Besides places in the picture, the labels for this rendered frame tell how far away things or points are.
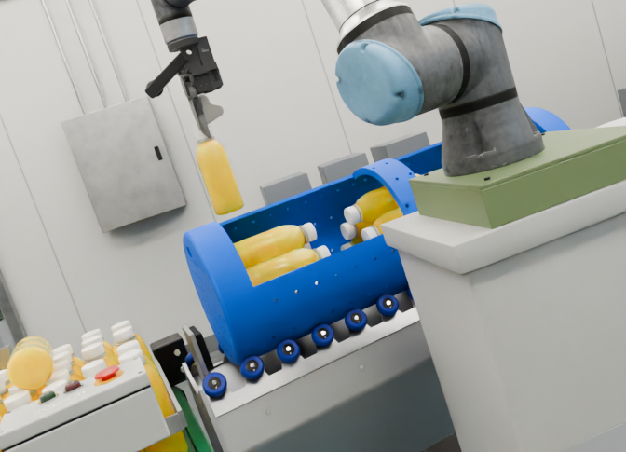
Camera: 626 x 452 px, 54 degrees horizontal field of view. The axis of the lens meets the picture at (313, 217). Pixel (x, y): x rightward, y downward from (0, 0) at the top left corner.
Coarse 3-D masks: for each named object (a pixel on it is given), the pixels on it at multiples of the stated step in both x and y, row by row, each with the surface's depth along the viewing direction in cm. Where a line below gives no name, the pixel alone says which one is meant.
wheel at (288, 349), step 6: (282, 342) 117; (288, 342) 117; (294, 342) 117; (282, 348) 116; (288, 348) 116; (294, 348) 117; (282, 354) 116; (288, 354) 116; (294, 354) 116; (282, 360) 116; (288, 360) 115; (294, 360) 116
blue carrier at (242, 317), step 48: (432, 144) 146; (336, 192) 141; (192, 240) 115; (336, 240) 146; (384, 240) 119; (240, 288) 110; (288, 288) 113; (336, 288) 117; (384, 288) 123; (240, 336) 111; (288, 336) 118
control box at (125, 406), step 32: (96, 384) 86; (128, 384) 84; (32, 416) 82; (64, 416) 81; (96, 416) 82; (128, 416) 84; (160, 416) 85; (0, 448) 78; (32, 448) 80; (64, 448) 81; (96, 448) 82; (128, 448) 84
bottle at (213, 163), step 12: (204, 144) 135; (216, 144) 135; (204, 156) 134; (216, 156) 134; (204, 168) 135; (216, 168) 135; (228, 168) 136; (204, 180) 137; (216, 180) 135; (228, 180) 136; (216, 192) 136; (228, 192) 136; (216, 204) 137; (228, 204) 136; (240, 204) 138
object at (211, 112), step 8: (200, 96) 133; (192, 104) 133; (208, 104) 133; (208, 112) 133; (216, 112) 133; (200, 120) 132; (208, 120) 133; (200, 128) 133; (208, 128) 133; (208, 136) 134
